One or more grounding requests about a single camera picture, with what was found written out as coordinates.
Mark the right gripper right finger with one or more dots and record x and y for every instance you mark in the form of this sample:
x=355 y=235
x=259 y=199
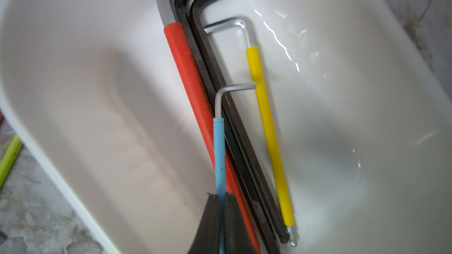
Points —
x=237 y=240

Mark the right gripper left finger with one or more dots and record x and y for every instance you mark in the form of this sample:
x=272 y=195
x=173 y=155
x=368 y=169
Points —
x=207 y=237

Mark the blue sleeved hex key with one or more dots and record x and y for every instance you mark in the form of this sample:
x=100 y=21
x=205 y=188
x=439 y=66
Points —
x=220 y=153

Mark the yellow sleeved hex key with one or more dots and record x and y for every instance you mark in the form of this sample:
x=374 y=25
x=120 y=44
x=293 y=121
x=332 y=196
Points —
x=257 y=76

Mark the red sleeved hex key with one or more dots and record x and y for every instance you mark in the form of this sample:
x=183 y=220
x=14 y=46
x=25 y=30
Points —
x=178 y=37

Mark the green sleeved hex key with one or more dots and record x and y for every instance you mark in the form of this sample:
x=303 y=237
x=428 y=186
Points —
x=9 y=157

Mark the thin dark grey hex key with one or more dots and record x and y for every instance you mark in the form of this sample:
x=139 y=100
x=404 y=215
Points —
x=246 y=167

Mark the large black hex key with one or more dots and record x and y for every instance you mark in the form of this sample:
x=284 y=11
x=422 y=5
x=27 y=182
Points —
x=202 y=78

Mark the white rectangular storage box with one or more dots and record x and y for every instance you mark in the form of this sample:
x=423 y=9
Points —
x=364 y=127

